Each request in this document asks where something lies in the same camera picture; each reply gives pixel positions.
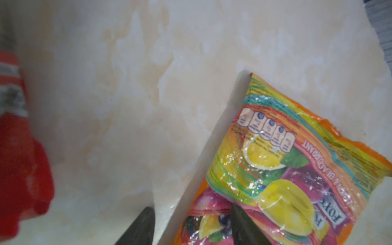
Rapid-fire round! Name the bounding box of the red candy bag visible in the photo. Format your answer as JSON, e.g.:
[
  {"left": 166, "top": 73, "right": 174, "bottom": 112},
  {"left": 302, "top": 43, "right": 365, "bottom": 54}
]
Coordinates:
[{"left": 1, "top": 51, "right": 54, "bottom": 242}]

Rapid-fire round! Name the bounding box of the orange Fox's bag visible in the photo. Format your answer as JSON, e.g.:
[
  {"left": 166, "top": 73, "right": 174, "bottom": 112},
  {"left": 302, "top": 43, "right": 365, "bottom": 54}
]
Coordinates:
[{"left": 173, "top": 73, "right": 392, "bottom": 245}]

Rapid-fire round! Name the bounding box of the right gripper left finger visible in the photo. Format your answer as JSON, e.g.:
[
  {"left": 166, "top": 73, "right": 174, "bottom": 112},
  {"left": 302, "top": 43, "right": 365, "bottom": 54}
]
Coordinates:
[{"left": 115, "top": 207, "right": 156, "bottom": 245}]

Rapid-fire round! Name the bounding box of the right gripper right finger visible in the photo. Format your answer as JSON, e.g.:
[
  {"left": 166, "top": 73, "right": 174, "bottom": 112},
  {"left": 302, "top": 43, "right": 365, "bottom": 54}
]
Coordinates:
[{"left": 230, "top": 204, "right": 272, "bottom": 245}]

